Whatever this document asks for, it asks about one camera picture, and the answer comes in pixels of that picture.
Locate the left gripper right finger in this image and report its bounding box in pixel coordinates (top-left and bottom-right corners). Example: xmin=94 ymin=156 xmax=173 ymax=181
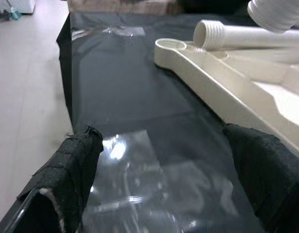
xmin=222 ymin=122 xmax=299 ymax=233

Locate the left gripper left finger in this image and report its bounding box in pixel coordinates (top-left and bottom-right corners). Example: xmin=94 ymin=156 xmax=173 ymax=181
xmin=3 ymin=125 xmax=104 ymax=233

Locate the white plastic table leg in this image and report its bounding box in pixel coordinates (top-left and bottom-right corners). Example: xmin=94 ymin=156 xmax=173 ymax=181
xmin=193 ymin=19 xmax=299 ymax=51
xmin=247 ymin=0 xmax=299 ymax=33

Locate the white upturned children table top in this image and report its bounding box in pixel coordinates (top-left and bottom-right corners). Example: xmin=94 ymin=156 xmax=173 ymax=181
xmin=153 ymin=38 xmax=299 ymax=158

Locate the black tablecloth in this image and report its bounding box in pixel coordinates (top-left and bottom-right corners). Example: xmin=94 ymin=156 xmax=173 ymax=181
xmin=0 ymin=11 xmax=299 ymax=233

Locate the mop head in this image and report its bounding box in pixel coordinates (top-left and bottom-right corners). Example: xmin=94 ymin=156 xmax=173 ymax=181
xmin=0 ymin=6 xmax=21 ymax=21

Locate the white appliance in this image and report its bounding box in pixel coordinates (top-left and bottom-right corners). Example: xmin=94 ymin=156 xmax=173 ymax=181
xmin=0 ymin=0 xmax=36 ymax=14

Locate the black wok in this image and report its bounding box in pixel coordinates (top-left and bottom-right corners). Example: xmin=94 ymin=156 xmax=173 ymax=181
xmin=181 ymin=0 xmax=252 ymax=16

